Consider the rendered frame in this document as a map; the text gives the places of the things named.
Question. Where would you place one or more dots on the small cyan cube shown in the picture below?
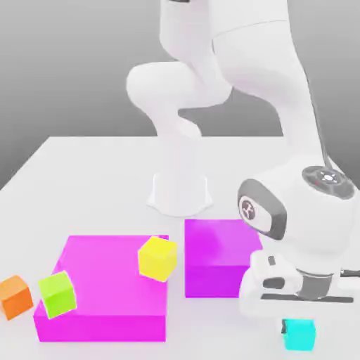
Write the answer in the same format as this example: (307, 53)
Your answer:
(300, 336)

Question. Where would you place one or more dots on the large purple box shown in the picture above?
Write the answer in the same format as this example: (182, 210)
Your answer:
(216, 253)

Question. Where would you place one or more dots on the large magenta box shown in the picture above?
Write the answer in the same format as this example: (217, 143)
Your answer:
(112, 281)

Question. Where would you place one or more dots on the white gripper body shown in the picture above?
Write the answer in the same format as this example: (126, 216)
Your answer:
(298, 308)

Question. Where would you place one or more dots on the small orange cube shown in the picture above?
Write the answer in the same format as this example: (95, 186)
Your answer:
(15, 298)

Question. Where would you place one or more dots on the small green cube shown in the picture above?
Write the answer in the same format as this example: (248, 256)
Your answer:
(57, 295)

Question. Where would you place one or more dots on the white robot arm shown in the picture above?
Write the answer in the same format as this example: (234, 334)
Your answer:
(253, 70)

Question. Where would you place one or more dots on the small yellow cube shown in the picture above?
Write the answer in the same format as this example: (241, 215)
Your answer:
(157, 260)

